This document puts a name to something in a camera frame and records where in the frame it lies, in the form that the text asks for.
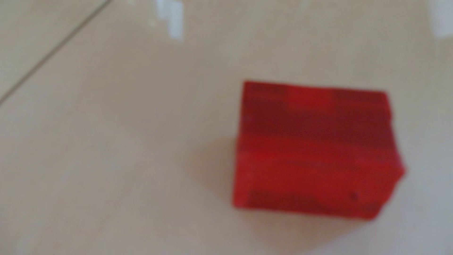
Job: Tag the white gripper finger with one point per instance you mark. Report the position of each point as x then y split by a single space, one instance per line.
173 17
442 17

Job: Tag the red block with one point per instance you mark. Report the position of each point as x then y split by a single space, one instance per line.
318 152

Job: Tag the light plywood sheet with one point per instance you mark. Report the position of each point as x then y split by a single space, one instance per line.
28 28

